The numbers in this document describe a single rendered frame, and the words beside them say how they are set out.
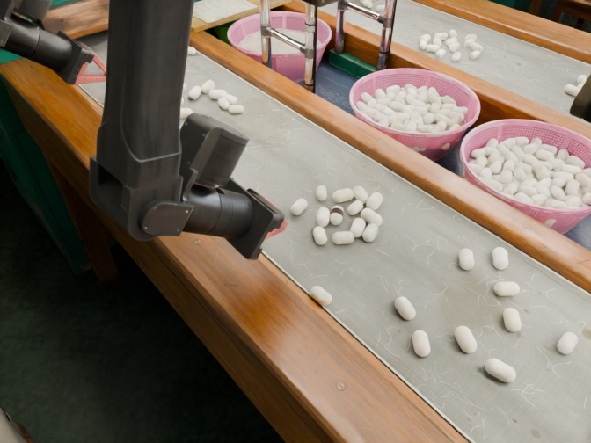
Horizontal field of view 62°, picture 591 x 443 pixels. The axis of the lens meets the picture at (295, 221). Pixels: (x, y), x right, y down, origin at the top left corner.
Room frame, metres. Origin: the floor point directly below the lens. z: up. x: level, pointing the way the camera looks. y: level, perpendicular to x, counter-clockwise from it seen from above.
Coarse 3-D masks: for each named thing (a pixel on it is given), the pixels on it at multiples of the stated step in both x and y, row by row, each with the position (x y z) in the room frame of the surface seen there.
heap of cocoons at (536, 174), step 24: (504, 144) 0.79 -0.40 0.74; (528, 144) 0.81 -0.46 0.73; (480, 168) 0.71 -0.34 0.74; (504, 168) 0.72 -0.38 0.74; (528, 168) 0.71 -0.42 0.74; (552, 168) 0.73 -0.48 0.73; (576, 168) 0.71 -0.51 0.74; (504, 192) 0.65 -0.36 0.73; (528, 192) 0.65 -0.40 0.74; (552, 192) 0.65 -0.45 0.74; (576, 192) 0.65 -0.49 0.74
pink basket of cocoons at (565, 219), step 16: (480, 128) 0.80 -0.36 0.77; (496, 128) 0.82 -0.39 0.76; (528, 128) 0.82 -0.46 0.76; (544, 128) 0.81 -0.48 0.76; (560, 128) 0.80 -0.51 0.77; (464, 144) 0.75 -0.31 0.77; (480, 144) 0.80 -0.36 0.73; (576, 144) 0.77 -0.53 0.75; (464, 160) 0.70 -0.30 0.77; (496, 192) 0.61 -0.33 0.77; (528, 208) 0.59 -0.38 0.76; (544, 208) 0.57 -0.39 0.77; (576, 208) 0.57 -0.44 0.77; (560, 224) 0.59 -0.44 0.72; (576, 224) 0.61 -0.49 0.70
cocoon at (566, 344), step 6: (564, 336) 0.35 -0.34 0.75; (570, 336) 0.35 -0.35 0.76; (576, 336) 0.35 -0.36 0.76; (558, 342) 0.34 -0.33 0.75; (564, 342) 0.34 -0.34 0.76; (570, 342) 0.34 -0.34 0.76; (576, 342) 0.34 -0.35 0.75; (558, 348) 0.33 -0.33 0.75; (564, 348) 0.33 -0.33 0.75; (570, 348) 0.33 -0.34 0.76
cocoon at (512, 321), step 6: (504, 312) 0.39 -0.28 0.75; (510, 312) 0.38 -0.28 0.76; (516, 312) 0.38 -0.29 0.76; (504, 318) 0.38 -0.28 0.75; (510, 318) 0.37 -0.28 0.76; (516, 318) 0.37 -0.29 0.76; (510, 324) 0.37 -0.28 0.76; (516, 324) 0.36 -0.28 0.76; (510, 330) 0.36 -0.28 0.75; (516, 330) 0.36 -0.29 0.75
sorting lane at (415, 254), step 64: (192, 64) 1.12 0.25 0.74; (256, 128) 0.84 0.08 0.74; (320, 128) 0.84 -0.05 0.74; (384, 192) 0.65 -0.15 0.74; (320, 256) 0.50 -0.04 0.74; (384, 256) 0.50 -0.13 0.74; (448, 256) 0.50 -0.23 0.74; (512, 256) 0.50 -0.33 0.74; (384, 320) 0.38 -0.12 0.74; (448, 320) 0.38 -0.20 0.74; (576, 320) 0.38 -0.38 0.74; (448, 384) 0.29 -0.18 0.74; (512, 384) 0.29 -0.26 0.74; (576, 384) 0.29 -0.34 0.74
